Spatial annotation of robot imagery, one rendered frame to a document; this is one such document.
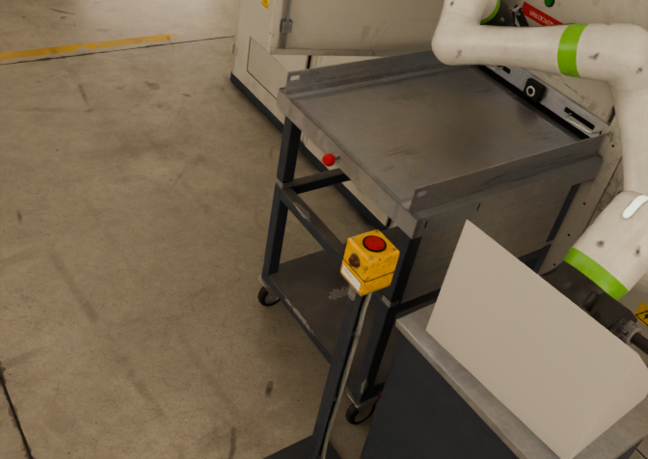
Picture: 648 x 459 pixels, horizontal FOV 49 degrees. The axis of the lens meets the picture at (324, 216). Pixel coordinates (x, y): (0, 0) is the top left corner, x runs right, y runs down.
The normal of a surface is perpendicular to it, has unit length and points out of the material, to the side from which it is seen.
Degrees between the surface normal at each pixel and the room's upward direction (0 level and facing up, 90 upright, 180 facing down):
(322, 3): 90
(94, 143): 0
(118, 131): 0
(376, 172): 0
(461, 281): 90
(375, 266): 90
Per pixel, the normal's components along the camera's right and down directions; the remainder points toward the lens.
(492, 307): -0.78, 0.29
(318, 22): 0.29, 0.63
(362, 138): 0.16, -0.77
